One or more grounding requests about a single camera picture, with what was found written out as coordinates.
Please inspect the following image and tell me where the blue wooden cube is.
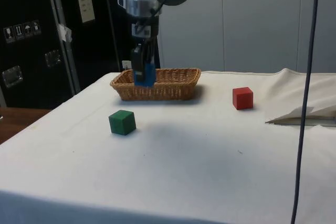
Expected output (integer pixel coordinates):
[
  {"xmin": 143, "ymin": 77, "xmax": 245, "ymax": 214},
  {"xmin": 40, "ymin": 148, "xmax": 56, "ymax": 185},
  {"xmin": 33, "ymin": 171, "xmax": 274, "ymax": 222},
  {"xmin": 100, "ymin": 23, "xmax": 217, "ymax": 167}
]
[{"xmin": 134, "ymin": 62, "xmax": 156, "ymax": 88}]

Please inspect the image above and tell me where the green wooden cube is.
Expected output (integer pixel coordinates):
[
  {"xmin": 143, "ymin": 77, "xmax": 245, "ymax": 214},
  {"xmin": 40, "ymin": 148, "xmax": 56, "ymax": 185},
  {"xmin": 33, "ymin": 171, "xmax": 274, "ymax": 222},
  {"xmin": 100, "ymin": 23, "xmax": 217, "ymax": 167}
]
[{"xmin": 108, "ymin": 109, "xmax": 137, "ymax": 136}]

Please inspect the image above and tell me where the red wooden cube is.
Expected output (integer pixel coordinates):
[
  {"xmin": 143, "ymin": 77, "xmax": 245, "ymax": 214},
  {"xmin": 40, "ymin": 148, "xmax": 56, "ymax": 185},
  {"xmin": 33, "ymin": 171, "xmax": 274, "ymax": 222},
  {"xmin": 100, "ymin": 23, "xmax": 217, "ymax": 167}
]
[{"xmin": 232, "ymin": 86, "xmax": 254, "ymax": 111}]

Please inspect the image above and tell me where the black cabinet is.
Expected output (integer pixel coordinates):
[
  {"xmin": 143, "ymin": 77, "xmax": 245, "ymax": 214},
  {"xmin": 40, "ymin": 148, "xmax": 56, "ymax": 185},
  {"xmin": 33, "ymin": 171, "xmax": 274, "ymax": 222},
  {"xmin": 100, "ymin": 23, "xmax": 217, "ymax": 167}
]
[{"xmin": 0, "ymin": 0, "xmax": 161, "ymax": 110}]

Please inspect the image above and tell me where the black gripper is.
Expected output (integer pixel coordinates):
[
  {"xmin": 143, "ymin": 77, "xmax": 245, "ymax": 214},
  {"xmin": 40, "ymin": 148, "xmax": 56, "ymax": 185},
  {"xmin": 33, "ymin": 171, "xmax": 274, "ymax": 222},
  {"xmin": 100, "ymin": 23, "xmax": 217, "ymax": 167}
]
[{"xmin": 130, "ymin": 16, "xmax": 160, "ymax": 82}]

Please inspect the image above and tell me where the wicker basket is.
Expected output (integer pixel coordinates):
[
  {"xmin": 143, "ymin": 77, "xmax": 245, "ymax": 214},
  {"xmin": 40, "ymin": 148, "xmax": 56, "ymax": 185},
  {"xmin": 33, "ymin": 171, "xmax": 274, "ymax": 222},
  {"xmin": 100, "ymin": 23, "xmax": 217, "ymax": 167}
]
[{"xmin": 109, "ymin": 68, "xmax": 202, "ymax": 102}]

